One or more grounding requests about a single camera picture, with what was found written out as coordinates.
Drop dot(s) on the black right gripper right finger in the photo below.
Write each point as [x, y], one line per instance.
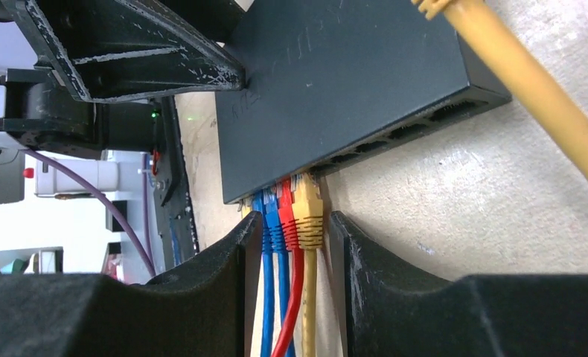
[393, 308]

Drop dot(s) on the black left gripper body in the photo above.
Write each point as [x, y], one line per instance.
[40, 114]

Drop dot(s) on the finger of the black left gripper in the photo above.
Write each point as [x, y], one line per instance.
[111, 51]

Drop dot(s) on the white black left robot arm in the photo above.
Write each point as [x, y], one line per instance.
[140, 179]

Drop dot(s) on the black network switch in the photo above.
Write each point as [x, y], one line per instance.
[329, 83]

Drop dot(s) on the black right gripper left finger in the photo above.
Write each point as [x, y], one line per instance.
[203, 307]

